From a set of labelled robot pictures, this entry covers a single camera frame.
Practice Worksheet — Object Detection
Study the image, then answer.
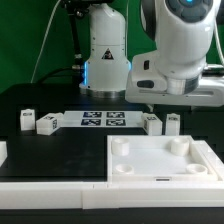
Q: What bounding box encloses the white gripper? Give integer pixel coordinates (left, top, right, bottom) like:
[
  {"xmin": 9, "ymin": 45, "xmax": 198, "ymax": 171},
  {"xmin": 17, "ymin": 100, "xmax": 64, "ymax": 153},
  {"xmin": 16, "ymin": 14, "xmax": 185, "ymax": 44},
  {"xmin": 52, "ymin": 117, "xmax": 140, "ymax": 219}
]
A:
[{"xmin": 125, "ymin": 53, "xmax": 224, "ymax": 107}]

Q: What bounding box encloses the black cable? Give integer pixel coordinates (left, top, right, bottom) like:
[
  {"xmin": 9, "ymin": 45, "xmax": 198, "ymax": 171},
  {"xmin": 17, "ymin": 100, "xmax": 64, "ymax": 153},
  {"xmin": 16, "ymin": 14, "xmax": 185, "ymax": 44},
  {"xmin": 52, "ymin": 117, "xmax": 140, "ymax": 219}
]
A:
[{"xmin": 35, "ymin": 67, "xmax": 84, "ymax": 84}]

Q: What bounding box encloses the white obstacle fence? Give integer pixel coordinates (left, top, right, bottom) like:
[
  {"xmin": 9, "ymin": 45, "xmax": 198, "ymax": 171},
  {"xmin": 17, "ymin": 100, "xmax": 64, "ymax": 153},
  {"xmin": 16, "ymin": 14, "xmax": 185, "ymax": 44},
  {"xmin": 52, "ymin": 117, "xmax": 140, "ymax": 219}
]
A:
[{"xmin": 0, "ymin": 146, "xmax": 224, "ymax": 209}]

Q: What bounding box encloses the white square tabletop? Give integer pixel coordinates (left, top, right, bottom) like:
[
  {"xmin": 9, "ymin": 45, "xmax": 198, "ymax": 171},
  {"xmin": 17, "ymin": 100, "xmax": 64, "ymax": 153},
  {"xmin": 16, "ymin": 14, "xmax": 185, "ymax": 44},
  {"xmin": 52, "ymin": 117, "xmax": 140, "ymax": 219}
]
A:
[{"xmin": 107, "ymin": 135, "xmax": 221, "ymax": 182}]

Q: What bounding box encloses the white cable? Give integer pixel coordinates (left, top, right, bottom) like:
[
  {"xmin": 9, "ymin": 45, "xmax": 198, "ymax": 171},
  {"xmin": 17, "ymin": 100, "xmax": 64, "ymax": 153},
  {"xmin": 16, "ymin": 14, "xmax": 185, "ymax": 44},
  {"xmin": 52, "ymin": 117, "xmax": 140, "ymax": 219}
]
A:
[{"xmin": 30, "ymin": 0, "xmax": 63, "ymax": 84}]

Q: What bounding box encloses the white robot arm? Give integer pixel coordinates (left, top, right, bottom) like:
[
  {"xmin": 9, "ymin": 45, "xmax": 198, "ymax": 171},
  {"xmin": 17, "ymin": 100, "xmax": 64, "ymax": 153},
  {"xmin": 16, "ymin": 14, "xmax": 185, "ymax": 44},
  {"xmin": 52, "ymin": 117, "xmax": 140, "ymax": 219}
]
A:
[{"xmin": 80, "ymin": 0, "xmax": 224, "ymax": 106}]

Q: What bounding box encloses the white marker sheet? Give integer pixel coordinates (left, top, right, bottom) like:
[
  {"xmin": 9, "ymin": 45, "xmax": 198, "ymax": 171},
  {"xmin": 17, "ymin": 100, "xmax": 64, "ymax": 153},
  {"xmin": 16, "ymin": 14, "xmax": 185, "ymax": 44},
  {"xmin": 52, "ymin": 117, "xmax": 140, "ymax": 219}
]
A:
[{"xmin": 62, "ymin": 111, "xmax": 142, "ymax": 128}]

